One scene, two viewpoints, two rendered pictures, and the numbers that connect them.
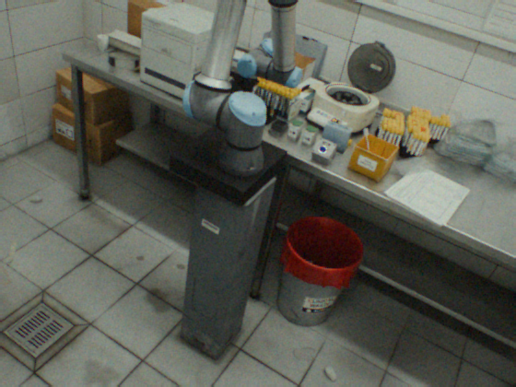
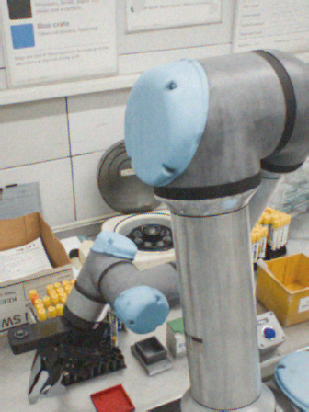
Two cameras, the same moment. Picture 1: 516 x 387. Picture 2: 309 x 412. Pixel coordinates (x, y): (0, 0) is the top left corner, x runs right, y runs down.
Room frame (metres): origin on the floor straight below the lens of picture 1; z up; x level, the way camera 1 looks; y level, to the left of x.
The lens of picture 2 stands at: (1.11, 0.61, 1.69)
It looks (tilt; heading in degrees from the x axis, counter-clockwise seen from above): 29 degrees down; 312
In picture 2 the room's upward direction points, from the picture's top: 1 degrees counter-clockwise
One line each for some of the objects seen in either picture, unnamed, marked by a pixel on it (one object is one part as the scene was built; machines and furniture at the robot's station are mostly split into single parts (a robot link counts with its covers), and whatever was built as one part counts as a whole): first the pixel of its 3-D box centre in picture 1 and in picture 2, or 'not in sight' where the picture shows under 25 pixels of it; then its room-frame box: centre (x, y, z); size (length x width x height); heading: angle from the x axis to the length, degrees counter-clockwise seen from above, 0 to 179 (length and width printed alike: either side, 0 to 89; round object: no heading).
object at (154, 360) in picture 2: (279, 126); (151, 352); (1.67, -0.04, 0.89); 0.09 x 0.05 x 0.04; 159
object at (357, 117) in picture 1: (342, 108); (154, 253); (1.88, -0.29, 0.94); 0.30 x 0.24 x 0.12; 147
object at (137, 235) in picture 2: (345, 100); (152, 241); (1.89, -0.30, 0.97); 0.15 x 0.15 x 0.07
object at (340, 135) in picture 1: (335, 137); not in sight; (1.63, -0.26, 0.92); 0.10 x 0.07 x 0.10; 73
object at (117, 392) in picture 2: not in sight; (112, 402); (1.65, 0.10, 0.88); 0.07 x 0.07 x 0.01; 66
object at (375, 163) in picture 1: (372, 157); (293, 288); (1.53, -0.40, 0.92); 0.13 x 0.13 x 0.10; 64
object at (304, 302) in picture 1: (312, 273); not in sight; (1.58, -0.34, 0.22); 0.38 x 0.37 x 0.44; 66
